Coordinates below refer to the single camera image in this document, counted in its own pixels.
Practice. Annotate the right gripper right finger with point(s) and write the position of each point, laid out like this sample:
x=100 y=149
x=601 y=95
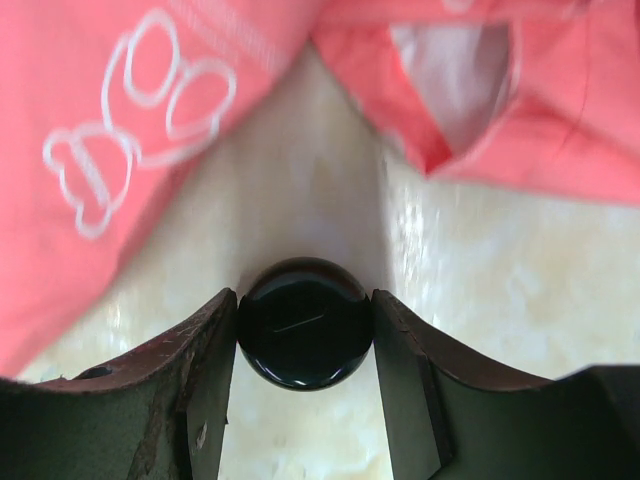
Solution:
x=451 y=412

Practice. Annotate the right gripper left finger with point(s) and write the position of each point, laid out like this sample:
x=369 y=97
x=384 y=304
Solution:
x=157 y=412

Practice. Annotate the black charging case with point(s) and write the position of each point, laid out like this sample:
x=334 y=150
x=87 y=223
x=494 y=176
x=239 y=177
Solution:
x=305 y=324

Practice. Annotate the pink patterned cloth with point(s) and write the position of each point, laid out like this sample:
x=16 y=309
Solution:
x=105 y=105

